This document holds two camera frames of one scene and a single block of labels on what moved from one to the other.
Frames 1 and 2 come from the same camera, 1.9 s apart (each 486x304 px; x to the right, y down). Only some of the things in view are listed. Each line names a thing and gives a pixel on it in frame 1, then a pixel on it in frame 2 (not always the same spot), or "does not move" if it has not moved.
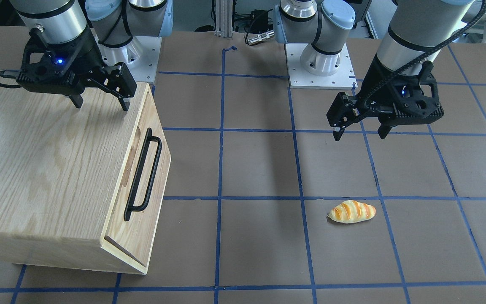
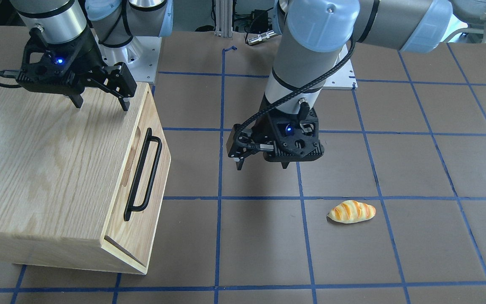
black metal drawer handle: (138, 172) does not move
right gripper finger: (77, 99) does not move
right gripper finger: (117, 79) does not move
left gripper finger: (344, 111) -> (241, 142)
